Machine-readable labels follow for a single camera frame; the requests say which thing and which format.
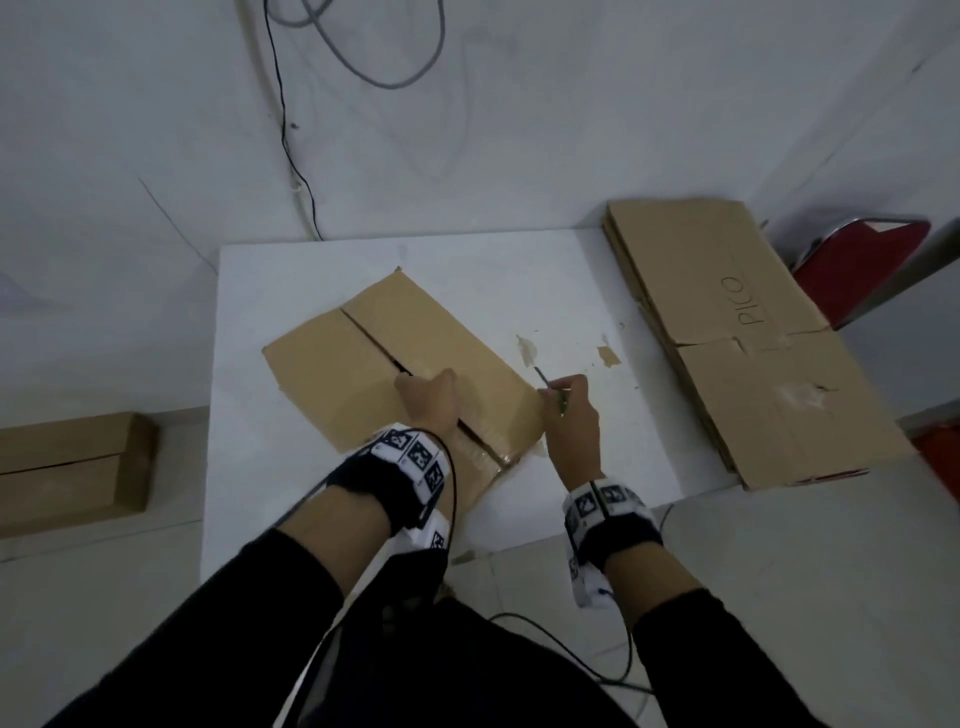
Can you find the person's right forearm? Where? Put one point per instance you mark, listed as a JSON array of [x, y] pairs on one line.
[[652, 585]]

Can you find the white side desk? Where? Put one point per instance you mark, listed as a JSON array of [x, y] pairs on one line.
[[915, 352]]

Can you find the person's black trouser legs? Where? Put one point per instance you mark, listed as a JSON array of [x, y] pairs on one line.
[[465, 667]]

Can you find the person's right hand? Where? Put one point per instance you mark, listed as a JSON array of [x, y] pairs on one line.
[[574, 435]]

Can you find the person's left hand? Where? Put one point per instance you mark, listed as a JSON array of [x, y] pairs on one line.
[[431, 401]]

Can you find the clear tape scrap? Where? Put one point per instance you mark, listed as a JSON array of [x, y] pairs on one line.
[[526, 350], [463, 556]]

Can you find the black marker wrist band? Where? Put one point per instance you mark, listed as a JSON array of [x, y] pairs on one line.
[[375, 487], [622, 536]]

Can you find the red crate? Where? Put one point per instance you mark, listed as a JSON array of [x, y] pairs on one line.
[[941, 465]]

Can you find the white table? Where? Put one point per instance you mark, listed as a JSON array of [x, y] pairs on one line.
[[300, 262]]

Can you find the person's left forearm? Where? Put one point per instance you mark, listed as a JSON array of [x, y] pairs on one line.
[[322, 555]]

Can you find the brown cardboard box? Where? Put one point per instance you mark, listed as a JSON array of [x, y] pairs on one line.
[[60, 480], [690, 262], [330, 367]]

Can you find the brown tape scrap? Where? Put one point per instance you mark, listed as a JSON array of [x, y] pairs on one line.
[[608, 355]]

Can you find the red chair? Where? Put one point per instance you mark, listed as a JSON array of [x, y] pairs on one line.
[[855, 262]]

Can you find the stack of boxes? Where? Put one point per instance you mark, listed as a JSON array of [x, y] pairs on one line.
[[637, 285]]

